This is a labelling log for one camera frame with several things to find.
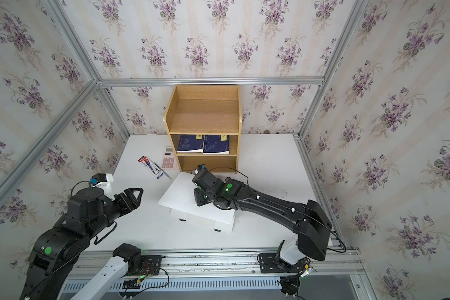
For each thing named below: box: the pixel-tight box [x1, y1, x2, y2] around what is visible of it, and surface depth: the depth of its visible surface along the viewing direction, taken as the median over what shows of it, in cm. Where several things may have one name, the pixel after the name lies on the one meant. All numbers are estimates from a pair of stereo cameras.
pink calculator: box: [161, 145, 178, 170], surface depth 106 cm
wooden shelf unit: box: [163, 84, 242, 174], surface depth 91 cm
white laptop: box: [158, 171, 236, 233], surface depth 76 cm
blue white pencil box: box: [137, 155, 165, 180], surface depth 105 cm
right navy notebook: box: [202, 134, 230, 155], surface depth 94 cm
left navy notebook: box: [176, 134, 205, 154], surface depth 94 cm
